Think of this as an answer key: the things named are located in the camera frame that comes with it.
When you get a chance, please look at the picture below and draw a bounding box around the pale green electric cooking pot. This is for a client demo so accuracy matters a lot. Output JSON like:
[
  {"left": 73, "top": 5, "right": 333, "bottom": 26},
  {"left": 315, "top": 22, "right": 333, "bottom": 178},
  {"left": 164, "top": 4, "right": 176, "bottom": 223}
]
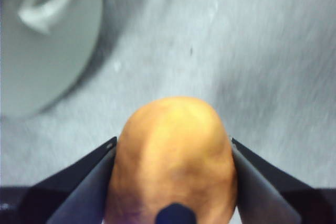
[{"left": 0, "top": 0, "right": 103, "bottom": 119}]

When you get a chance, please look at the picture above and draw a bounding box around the brown potato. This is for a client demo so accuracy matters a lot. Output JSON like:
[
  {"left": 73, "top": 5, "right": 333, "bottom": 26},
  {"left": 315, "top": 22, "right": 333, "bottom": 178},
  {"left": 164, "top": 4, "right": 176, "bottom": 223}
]
[{"left": 104, "top": 96, "right": 238, "bottom": 224}]

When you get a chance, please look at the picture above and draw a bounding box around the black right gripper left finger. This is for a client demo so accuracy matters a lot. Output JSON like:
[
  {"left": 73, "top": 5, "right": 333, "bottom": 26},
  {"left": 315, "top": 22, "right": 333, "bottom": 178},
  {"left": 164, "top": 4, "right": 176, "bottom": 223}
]
[{"left": 18, "top": 136, "right": 118, "bottom": 224}]

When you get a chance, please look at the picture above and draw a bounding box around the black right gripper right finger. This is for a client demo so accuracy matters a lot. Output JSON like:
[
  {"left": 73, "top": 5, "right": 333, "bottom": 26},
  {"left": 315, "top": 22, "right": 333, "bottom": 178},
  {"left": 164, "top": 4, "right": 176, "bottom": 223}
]
[{"left": 230, "top": 136, "right": 327, "bottom": 224}]

